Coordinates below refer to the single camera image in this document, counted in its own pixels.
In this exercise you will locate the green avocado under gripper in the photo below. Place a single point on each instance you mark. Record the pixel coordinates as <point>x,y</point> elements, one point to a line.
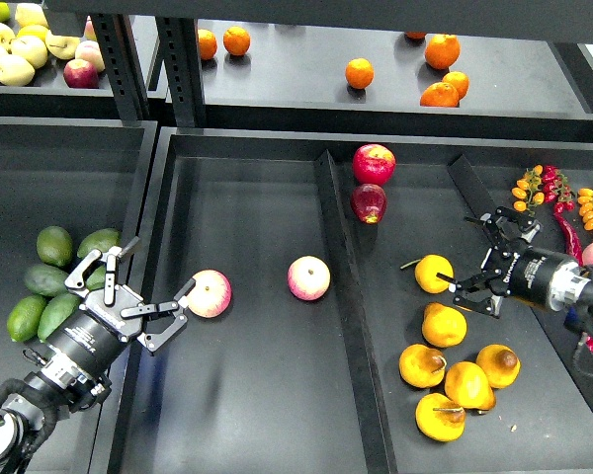
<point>96,280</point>

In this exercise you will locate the black shelf post right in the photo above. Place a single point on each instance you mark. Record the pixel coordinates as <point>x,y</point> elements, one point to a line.
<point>181,55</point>

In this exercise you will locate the bright red apple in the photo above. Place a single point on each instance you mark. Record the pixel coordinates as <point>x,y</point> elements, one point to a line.
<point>373,164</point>

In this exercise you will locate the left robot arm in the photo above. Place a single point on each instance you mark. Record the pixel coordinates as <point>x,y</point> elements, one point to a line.
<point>72,369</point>

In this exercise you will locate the pale yellow pear front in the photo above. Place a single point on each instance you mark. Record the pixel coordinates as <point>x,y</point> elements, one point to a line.
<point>15,71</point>

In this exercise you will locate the yellow pear brown tip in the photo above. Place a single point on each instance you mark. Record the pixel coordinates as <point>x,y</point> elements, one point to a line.
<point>500,365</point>

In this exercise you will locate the pale peach on shelf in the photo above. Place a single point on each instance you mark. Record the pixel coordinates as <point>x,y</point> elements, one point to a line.
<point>90,51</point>

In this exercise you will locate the dark green avocado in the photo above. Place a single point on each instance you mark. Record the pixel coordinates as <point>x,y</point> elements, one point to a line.
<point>45,280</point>

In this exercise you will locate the large orange on shelf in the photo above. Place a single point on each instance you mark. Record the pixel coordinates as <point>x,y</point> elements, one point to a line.
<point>442,51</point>

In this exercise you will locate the yellow pear with stem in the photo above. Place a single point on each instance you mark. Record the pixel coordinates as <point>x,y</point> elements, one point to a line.
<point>440,418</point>

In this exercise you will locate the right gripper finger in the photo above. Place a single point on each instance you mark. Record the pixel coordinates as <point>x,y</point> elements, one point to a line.
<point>507,229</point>
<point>474,293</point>

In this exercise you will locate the pale yellow apple with stem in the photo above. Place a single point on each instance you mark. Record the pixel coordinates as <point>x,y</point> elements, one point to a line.
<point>61,47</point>

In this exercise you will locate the green avocado top right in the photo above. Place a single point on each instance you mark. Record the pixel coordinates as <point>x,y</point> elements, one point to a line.
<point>102,240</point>

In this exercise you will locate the green avocado top left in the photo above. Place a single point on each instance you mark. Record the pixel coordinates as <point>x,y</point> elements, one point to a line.
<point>55,246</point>

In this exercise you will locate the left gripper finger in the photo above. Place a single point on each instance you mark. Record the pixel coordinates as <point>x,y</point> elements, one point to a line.
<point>161,323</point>
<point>76,282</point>

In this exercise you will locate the yellow pear lower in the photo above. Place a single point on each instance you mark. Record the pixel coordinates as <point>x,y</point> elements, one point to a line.
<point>467,384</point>

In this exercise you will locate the orange under beam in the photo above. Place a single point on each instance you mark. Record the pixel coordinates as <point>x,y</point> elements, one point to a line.
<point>415,35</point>

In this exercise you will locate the red chili pepper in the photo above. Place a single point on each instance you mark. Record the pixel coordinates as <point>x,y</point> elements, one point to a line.
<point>572,244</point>

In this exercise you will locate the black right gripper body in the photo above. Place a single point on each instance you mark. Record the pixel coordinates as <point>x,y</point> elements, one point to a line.
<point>539,277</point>

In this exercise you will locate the black shelf post left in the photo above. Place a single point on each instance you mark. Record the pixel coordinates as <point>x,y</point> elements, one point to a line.
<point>116,41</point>

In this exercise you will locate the yellow pear left of pile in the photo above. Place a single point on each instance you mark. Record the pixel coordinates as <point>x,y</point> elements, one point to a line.
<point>421,366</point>

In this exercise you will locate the orange on shelf front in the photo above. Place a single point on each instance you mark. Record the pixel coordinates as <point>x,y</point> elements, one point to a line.
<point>440,94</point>

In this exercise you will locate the green avocado bottom middle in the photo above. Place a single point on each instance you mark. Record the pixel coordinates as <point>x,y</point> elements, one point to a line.
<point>56,312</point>

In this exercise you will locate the pink apple centre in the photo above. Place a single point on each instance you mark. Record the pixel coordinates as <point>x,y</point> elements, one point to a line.
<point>308,278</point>

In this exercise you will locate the cherry tomato vine upper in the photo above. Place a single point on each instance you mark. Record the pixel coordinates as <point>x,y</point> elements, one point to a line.
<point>543,184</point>

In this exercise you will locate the black tray divider right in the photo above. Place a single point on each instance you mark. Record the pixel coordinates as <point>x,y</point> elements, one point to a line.
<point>472,187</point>

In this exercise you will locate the red apple on shelf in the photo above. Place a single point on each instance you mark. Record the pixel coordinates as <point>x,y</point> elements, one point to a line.
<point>81,74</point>

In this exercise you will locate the pink apple left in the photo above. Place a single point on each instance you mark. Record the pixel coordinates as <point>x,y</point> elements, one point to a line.
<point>210,295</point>

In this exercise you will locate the black tray divider left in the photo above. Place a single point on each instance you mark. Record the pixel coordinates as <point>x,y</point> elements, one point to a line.
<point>363,371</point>

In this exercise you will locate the orange on shelf right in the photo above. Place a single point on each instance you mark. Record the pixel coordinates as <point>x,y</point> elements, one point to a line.
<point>459,81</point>

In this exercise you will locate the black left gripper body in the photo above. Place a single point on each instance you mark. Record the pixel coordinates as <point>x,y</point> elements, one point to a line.
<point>95,336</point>

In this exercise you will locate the black shelf post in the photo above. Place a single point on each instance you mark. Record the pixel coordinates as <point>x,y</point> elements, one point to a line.
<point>116,41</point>
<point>181,55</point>

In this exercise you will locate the orange on shelf centre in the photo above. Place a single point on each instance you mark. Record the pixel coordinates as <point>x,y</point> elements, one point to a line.
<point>359,73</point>

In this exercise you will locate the light green avocado bottom left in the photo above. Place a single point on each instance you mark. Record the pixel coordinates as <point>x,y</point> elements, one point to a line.
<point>24,319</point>

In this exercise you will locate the black tray divider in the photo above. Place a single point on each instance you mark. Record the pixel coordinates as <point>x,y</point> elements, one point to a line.
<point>472,187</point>
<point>363,371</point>

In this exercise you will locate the dark red apple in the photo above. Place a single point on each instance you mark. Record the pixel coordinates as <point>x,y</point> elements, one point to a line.
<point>368,202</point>

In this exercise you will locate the pink apple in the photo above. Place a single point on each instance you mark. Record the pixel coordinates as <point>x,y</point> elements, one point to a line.
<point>210,295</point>
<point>308,278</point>

